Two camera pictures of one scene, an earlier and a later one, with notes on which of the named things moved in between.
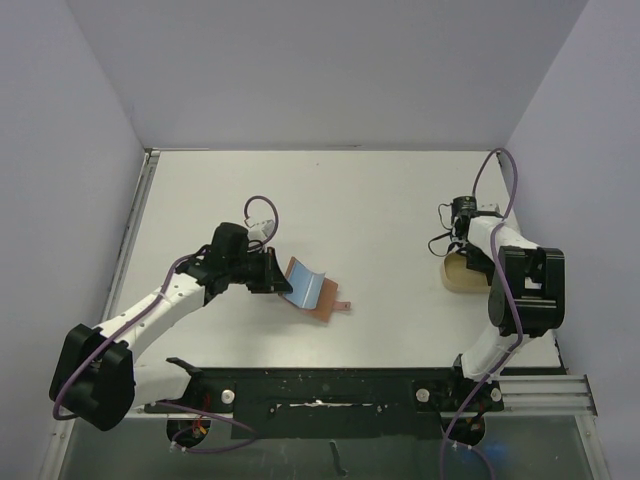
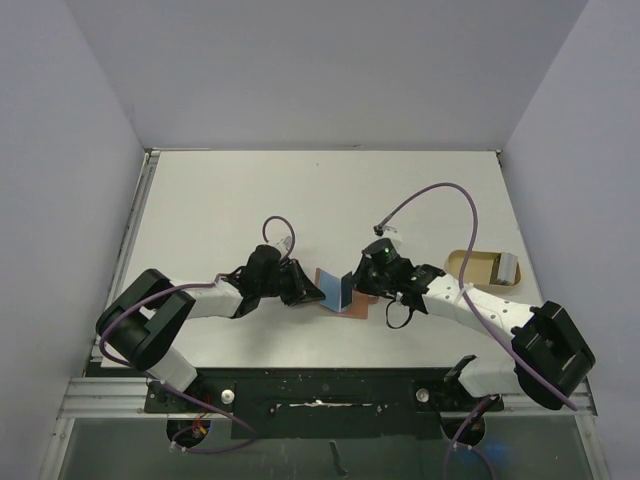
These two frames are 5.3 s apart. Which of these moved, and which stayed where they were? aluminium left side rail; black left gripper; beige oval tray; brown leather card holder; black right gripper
Moved: black left gripper; black right gripper; brown leather card holder
Stayed: aluminium left side rail; beige oval tray
